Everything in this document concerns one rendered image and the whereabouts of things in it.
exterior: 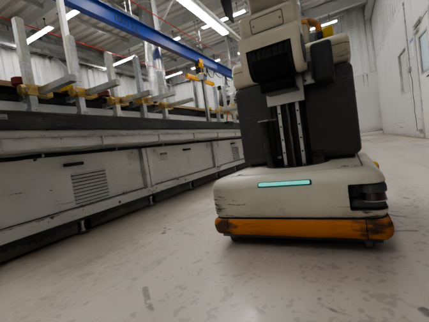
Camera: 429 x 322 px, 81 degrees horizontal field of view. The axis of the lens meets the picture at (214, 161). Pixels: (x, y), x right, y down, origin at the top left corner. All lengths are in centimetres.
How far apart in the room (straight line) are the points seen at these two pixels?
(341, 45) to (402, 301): 94
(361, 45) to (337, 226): 1151
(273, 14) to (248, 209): 73
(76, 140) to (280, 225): 115
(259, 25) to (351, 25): 1147
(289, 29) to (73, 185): 146
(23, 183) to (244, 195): 118
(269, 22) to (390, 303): 93
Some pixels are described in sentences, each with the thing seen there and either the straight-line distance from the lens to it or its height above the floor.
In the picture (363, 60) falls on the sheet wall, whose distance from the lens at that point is 1213.
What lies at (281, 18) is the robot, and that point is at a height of 84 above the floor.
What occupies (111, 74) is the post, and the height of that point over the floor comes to 97.
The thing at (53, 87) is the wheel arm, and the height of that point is 79.
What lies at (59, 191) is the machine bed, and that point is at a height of 29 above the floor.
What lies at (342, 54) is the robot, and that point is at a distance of 125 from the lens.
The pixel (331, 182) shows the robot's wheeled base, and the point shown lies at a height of 24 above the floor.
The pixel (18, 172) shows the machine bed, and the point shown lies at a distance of 166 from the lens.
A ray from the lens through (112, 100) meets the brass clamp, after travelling 174.
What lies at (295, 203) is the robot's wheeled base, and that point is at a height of 18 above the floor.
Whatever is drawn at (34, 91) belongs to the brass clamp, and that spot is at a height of 80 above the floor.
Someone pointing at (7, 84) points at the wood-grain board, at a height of 88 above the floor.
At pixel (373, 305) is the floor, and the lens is 76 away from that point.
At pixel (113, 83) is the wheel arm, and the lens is 147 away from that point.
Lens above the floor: 41
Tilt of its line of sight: 3 degrees down
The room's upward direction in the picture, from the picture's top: 8 degrees counter-clockwise
